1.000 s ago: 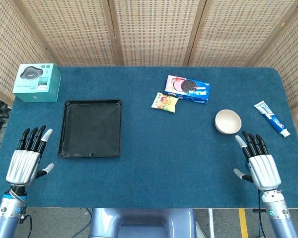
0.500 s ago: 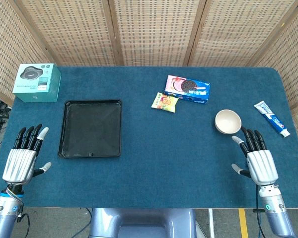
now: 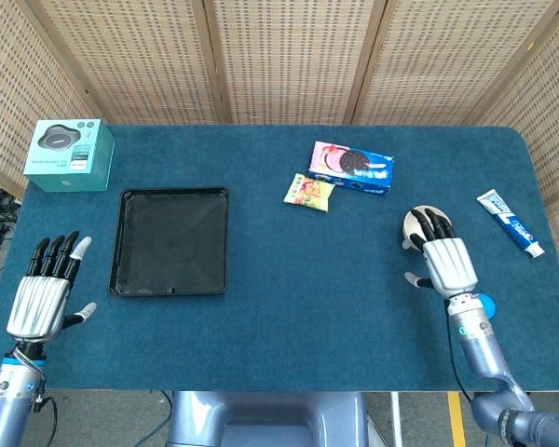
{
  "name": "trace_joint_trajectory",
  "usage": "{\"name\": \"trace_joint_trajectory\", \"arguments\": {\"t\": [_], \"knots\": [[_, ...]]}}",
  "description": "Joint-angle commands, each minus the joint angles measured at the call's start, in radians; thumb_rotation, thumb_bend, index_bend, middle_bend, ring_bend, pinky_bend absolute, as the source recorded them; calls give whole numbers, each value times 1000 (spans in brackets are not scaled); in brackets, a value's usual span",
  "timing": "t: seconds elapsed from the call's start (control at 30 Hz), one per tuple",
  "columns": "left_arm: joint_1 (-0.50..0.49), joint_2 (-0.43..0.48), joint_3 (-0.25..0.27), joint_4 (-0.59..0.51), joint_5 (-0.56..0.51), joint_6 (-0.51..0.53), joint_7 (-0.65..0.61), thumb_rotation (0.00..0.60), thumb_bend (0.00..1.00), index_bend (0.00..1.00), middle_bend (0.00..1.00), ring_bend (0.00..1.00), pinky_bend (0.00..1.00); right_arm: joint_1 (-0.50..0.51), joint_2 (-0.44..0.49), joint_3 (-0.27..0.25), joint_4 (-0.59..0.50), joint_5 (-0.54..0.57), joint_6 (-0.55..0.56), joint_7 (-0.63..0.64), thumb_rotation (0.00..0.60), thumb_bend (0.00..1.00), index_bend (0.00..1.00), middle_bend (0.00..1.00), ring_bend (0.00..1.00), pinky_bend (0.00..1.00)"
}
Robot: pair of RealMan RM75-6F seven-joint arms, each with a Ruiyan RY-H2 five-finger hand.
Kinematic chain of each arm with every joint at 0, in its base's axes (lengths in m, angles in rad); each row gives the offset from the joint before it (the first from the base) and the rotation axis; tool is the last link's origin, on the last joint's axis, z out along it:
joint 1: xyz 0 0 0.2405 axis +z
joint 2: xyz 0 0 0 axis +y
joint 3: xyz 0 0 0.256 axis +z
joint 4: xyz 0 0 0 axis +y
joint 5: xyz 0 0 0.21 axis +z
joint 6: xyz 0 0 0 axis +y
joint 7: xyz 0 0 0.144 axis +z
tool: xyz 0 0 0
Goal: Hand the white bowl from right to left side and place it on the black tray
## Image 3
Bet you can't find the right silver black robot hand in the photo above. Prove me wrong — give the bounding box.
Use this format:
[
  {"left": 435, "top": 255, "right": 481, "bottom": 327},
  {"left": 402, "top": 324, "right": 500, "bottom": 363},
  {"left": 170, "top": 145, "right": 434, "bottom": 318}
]
[{"left": 402, "top": 208, "right": 480, "bottom": 298}]

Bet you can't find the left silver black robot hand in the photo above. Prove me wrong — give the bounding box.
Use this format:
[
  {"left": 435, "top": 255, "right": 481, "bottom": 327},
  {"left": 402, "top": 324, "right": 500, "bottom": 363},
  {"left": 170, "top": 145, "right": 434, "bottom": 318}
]
[{"left": 5, "top": 230, "right": 98, "bottom": 345}]

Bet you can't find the beige ribbed bowl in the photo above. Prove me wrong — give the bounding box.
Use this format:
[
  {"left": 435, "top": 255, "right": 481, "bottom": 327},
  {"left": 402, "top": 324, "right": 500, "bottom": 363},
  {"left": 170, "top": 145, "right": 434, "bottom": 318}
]
[{"left": 402, "top": 205, "right": 448, "bottom": 252}]

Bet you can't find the black square plastic tray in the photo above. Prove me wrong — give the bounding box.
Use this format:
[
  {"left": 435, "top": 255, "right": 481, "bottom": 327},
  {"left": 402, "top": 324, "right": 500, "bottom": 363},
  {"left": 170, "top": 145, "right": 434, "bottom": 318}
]
[{"left": 107, "top": 186, "right": 230, "bottom": 298}]

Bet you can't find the blue white toothpaste tube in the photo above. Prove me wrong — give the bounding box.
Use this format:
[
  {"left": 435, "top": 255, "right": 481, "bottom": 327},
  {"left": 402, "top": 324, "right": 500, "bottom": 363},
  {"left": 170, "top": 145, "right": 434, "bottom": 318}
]
[{"left": 476, "top": 188, "right": 546, "bottom": 259}]

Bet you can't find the blue Oreo cookie box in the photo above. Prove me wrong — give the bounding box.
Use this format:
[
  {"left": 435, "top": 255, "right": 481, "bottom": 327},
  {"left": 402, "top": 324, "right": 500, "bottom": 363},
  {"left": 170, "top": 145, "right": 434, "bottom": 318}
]
[{"left": 307, "top": 141, "right": 396, "bottom": 196}]

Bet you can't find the teal product box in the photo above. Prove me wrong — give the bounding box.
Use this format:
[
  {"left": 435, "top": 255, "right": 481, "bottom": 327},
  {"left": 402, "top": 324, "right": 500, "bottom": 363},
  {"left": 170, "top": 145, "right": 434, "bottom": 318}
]
[{"left": 22, "top": 118, "right": 116, "bottom": 193}]

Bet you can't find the yellow green snack packet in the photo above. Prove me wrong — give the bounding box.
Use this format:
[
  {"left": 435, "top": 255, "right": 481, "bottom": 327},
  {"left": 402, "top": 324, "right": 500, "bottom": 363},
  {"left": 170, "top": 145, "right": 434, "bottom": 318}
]
[{"left": 282, "top": 172, "right": 336, "bottom": 214}]

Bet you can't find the blue table cloth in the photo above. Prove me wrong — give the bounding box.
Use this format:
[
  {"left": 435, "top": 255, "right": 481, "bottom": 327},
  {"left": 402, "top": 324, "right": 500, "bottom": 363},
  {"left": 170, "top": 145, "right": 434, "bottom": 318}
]
[{"left": 0, "top": 123, "right": 559, "bottom": 392}]

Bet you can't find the woven bamboo screen panel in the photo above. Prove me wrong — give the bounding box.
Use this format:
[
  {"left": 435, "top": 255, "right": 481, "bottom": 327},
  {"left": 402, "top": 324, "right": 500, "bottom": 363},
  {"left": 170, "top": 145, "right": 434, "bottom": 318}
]
[
  {"left": 204, "top": 0, "right": 388, "bottom": 126},
  {"left": 22, "top": 0, "right": 234, "bottom": 126},
  {"left": 465, "top": 0, "right": 559, "bottom": 280},
  {"left": 0, "top": 0, "right": 97, "bottom": 196},
  {"left": 344, "top": 0, "right": 559, "bottom": 126}
]

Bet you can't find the blue-grey robot torso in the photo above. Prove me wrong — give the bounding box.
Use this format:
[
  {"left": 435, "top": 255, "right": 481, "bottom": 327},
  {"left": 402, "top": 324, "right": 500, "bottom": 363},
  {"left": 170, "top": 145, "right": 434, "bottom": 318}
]
[{"left": 167, "top": 389, "right": 370, "bottom": 447}]

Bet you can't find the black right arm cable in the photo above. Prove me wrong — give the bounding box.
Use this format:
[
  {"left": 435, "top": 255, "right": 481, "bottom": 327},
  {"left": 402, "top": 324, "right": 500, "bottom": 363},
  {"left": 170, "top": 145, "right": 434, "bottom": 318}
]
[{"left": 443, "top": 300, "right": 477, "bottom": 409}]

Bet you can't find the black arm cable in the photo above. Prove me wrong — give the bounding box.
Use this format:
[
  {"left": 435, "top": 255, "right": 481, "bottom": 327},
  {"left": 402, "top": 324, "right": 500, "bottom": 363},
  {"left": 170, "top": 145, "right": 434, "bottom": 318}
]
[
  {"left": 443, "top": 300, "right": 477, "bottom": 409},
  {"left": 34, "top": 393, "right": 60, "bottom": 447}
]

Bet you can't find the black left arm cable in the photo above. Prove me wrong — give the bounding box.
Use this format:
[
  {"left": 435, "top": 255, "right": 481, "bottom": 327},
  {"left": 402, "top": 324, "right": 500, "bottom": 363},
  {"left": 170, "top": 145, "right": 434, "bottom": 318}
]
[{"left": 34, "top": 393, "right": 60, "bottom": 447}]

